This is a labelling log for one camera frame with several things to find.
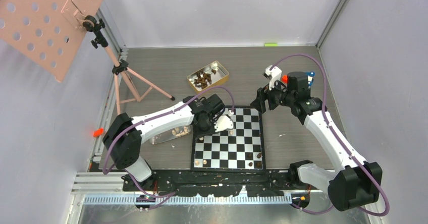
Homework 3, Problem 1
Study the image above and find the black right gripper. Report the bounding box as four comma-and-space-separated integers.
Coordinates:
250, 77, 295, 114

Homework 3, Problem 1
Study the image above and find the black white chessboard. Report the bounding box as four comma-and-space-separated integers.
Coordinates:
190, 106, 266, 173

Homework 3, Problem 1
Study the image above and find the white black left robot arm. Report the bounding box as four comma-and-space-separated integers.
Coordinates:
102, 94, 234, 191

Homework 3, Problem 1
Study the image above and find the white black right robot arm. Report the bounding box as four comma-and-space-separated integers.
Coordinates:
250, 67, 383, 211

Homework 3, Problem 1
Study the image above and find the gold tin with dark pieces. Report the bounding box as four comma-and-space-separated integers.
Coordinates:
187, 61, 230, 93

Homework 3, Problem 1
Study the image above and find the silver tin lid tray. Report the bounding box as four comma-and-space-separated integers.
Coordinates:
149, 126, 192, 145

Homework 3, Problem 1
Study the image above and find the red toy block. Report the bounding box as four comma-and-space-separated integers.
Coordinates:
281, 75, 288, 84

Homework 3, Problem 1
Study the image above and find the green tape marker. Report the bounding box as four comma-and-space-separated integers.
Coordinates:
263, 43, 278, 47

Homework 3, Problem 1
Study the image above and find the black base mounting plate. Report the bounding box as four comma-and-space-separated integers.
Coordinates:
140, 169, 316, 197

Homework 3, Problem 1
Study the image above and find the pink perforated music stand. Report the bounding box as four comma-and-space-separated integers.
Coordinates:
0, 0, 176, 116

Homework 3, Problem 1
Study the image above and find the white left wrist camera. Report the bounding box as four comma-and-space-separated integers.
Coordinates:
214, 114, 234, 132

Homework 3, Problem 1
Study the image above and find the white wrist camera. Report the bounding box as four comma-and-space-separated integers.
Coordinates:
263, 65, 282, 90
214, 114, 234, 132

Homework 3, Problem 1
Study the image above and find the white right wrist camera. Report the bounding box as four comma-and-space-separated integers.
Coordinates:
263, 65, 282, 90

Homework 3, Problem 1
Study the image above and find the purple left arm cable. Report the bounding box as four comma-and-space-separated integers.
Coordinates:
102, 85, 235, 213

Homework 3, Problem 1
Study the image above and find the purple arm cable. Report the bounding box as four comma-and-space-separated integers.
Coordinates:
102, 85, 235, 213
269, 52, 391, 216

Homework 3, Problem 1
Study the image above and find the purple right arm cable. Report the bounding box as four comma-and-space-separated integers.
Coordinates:
269, 52, 391, 216

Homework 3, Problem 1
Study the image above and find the orange clip on rail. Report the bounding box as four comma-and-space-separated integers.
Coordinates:
92, 128, 104, 138

